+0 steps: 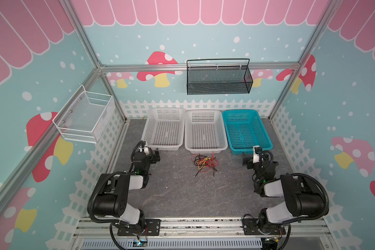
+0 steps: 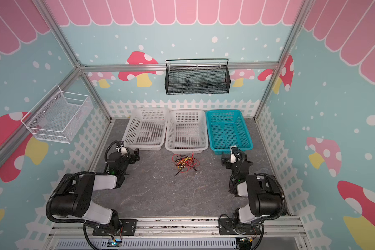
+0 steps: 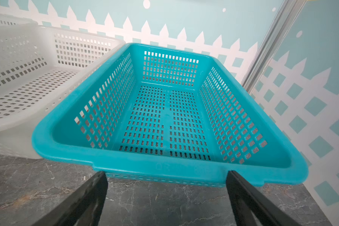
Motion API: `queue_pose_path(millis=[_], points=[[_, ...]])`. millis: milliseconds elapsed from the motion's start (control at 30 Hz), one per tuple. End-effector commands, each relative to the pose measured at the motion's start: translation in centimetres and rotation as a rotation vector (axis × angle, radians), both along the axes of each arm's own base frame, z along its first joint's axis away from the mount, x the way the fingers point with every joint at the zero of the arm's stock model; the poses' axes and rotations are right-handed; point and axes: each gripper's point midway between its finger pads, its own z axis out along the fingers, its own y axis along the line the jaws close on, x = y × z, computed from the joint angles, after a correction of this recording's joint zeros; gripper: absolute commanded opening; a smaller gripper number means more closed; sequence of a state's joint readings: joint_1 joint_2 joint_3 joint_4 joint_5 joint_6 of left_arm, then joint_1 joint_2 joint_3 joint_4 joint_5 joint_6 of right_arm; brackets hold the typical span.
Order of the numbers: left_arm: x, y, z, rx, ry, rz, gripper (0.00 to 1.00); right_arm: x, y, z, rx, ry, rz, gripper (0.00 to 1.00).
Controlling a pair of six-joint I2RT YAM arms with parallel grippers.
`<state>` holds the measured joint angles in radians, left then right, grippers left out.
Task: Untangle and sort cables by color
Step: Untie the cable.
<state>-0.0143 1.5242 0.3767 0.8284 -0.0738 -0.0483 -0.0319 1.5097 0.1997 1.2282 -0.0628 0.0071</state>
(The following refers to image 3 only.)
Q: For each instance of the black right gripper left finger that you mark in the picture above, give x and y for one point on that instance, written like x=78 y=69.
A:
x=82 y=208

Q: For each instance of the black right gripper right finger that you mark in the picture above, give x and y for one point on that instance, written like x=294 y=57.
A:
x=247 y=202

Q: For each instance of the teal plastic basket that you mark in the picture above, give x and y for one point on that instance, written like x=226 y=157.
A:
x=158 y=114

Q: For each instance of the middle white plastic basket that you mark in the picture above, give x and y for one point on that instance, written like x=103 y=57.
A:
x=39 y=67

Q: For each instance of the white plastic basket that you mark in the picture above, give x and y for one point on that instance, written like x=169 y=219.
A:
x=39 y=67
x=15 y=21

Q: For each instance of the left white plastic basket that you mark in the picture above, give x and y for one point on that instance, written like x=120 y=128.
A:
x=15 y=21

